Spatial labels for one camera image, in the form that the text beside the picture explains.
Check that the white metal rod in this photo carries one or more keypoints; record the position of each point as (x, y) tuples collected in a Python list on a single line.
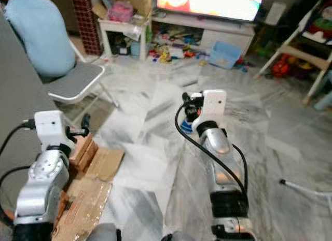
[(306, 188)]

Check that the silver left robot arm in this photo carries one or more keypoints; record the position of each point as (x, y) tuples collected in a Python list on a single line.
[(41, 173)]

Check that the small white side table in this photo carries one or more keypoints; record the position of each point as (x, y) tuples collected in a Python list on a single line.
[(122, 28)]

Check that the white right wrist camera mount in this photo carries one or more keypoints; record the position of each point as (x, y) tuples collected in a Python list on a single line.
[(212, 107)]

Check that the open brown cardboard box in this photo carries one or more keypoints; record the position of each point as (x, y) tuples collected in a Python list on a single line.
[(142, 3)]

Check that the white chair grey seat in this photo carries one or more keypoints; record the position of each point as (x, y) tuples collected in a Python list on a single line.
[(78, 80)]

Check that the pink toy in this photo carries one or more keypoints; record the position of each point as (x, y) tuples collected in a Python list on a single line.
[(121, 12)]

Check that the white television cabinet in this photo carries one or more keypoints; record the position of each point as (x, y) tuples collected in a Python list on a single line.
[(225, 38)]

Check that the pale grey speaker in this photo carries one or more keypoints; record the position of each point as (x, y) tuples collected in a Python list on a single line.
[(275, 13)]

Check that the red brick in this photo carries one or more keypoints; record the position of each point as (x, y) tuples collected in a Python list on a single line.
[(83, 155)]

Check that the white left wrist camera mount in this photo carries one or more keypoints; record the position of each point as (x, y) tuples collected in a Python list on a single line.
[(51, 128)]

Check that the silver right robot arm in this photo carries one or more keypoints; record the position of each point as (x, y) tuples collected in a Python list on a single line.
[(218, 142)]

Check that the grey robot right leg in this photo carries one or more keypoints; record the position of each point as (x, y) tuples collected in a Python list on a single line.
[(177, 237)]

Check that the red brick pattern column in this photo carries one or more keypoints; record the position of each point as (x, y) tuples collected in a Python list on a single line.
[(85, 23)]

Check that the flat screen television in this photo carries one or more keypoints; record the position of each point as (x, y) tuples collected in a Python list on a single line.
[(210, 3)]

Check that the light blue plastic box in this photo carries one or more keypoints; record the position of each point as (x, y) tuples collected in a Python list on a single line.
[(225, 55)]

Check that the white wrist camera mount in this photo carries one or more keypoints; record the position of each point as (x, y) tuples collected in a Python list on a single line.
[(51, 128), (212, 107)]

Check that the orange basketball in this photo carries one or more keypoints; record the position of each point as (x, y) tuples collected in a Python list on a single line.
[(282, 66)]

